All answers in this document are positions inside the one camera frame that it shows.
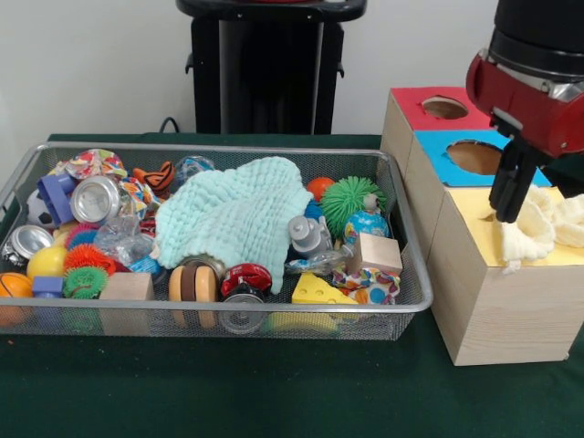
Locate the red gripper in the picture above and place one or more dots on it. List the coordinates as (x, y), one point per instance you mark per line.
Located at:
(529, 109)

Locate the cream muslin cloth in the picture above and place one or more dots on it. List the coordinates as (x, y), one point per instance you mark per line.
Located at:
(534, 228)

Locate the green spiky ball with eyes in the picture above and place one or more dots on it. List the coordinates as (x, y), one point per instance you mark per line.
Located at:
(349, 203)

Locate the wooden box with three holes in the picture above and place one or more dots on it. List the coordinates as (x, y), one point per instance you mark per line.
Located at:
(493, 310)

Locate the clear mesh bin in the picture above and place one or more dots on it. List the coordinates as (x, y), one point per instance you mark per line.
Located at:
(408, 292)

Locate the blue globe ball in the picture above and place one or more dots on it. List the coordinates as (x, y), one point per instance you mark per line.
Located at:
(367, 228)

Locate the plain wooden block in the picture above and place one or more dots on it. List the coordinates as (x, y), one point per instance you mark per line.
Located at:
(374, 253)

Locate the red ball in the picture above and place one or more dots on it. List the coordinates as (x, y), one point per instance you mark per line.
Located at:
(319, 187)

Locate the blue spiky ball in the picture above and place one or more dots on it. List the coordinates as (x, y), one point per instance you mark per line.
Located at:
(313, 210)

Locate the yellow cheese wedge toy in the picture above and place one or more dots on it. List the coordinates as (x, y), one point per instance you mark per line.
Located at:
(319, 292)

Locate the mint green muslin cloth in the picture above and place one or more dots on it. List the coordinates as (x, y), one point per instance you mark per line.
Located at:
(237, 214)

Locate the dark green tablecloth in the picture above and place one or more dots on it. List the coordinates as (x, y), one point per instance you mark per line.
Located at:
(274, 392)

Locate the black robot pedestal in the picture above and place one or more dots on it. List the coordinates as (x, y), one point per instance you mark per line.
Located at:
(265, 73)

